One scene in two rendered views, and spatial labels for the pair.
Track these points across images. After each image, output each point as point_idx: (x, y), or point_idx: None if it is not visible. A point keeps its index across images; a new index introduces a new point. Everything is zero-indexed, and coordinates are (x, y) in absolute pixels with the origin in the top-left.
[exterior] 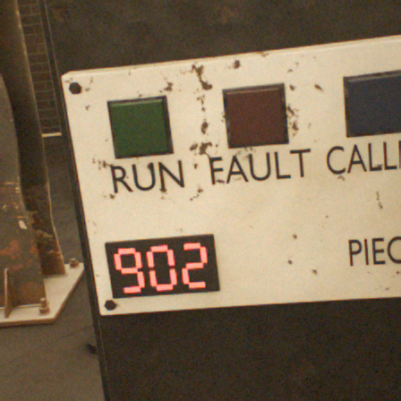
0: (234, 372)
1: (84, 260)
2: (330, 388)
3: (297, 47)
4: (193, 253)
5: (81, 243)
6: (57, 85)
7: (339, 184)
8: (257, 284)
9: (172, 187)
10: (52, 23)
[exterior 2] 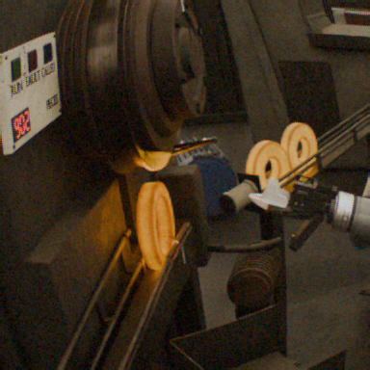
0: (27, 173)
1: None
2: (41, 171)
3: (28, 41)
4: (26, 116)
5: None
6: None
7: (43, 81)
8: (35, 124)
9: (20, 91)
10: None
